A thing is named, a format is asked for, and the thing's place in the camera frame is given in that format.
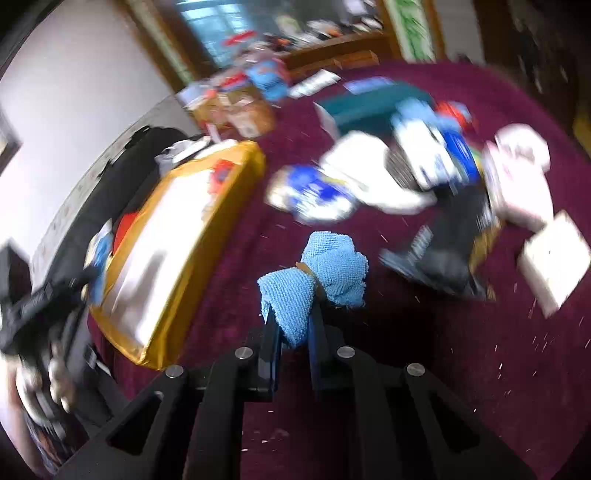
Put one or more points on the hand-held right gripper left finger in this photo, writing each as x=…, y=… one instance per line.
x=274, y=353

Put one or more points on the black cloth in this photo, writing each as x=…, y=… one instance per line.
x=455, y=230

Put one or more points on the black sofa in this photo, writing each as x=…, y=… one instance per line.
x=120, y=180

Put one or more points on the white paper sheet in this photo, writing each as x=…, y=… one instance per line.
x=314, y=84

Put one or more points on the cardboard box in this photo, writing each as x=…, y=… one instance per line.
x=240, y=113

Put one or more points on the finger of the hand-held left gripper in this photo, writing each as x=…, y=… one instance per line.
x=64, y=288

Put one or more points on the blue and white packet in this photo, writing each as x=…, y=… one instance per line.
x=314, y=191

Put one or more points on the wooden cabinet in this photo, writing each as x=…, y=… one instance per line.
x=337, y=50

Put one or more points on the red cloth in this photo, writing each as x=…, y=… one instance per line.
x=455, y=113

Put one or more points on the wooden framed mirror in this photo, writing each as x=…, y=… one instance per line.
x=152, y=32

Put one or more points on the teal box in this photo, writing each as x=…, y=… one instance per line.
x=369, y=106

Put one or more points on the light blue towel cloth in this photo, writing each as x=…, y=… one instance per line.
x=323, y=265

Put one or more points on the green wall scroll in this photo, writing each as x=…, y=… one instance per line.
x=413, y=27

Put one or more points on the yellow storage box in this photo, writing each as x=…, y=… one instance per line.
x=152, y=344

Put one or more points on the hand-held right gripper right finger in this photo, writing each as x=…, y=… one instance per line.
x=316, y=353

